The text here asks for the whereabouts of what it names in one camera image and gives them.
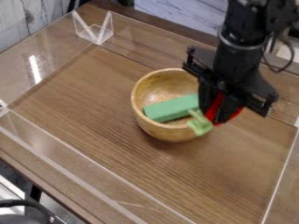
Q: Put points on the red plush fruit green leaf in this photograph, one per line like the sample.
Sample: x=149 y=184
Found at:
x=205 y=120

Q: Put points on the clear acrylic tray wall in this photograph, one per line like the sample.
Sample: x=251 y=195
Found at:
x=99 y=195

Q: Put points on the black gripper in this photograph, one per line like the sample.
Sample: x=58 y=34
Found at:
x=231 y=83

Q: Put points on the green rectangular block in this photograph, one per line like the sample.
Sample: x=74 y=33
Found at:
x=173 y=109

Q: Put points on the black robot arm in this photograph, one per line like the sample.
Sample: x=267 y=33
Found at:
x=254 y=23

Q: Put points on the wooden bowl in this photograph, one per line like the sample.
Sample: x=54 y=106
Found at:
x=159 y=86

